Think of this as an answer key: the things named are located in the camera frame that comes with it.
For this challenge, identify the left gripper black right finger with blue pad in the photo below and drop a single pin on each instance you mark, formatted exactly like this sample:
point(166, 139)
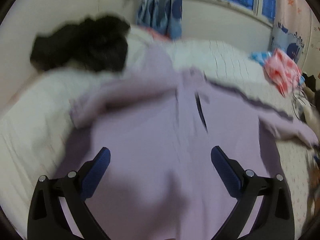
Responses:
point(275, 217)

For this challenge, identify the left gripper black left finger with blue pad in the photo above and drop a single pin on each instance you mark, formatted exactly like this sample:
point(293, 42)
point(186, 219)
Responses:
point(46, 218)

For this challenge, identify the lavender large garment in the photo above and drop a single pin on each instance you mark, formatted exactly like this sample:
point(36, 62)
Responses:
point(160, 126)

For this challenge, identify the white cherry print bedsheet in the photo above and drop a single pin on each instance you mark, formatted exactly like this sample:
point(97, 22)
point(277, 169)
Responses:
point(34, 130)

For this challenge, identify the pink red checked cloth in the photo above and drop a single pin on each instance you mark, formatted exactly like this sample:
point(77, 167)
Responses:
point(283, 72)

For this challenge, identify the light blue cloth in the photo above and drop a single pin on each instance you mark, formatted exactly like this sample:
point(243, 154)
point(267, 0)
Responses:
point(260, 57)

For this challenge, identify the black jacket pile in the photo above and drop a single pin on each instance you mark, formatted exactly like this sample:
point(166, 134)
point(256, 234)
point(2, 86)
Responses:
point(99, 45)

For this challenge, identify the pink cartoon curtain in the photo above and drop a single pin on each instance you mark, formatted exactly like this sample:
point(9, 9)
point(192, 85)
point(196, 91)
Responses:
point(292, 29)

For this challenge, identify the blue patterned curtain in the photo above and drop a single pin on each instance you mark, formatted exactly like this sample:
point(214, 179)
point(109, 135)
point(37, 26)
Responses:
point(163, 16)

